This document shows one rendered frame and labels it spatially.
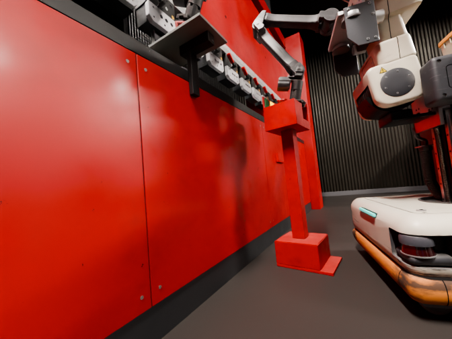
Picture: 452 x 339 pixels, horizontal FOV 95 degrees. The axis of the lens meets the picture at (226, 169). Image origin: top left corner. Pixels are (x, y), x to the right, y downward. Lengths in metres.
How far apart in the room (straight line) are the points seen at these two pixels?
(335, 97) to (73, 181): 4.60
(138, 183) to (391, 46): 0.99
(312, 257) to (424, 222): 0.45
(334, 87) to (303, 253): 4.12
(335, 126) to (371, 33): 3.65
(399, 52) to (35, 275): 1.21
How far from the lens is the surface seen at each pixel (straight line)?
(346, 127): 4.66
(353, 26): 1.06
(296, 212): 1.09
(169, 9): 1.20
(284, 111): 1.05
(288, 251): 1.08
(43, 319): 0.57
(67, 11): 0.69
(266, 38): 1.40
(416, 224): 0.78
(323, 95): 4.78
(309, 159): 2.83
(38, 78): 0.59
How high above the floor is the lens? 0.42
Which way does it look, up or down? 4 degrees up
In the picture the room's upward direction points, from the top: 5 degrees counter-clockwise
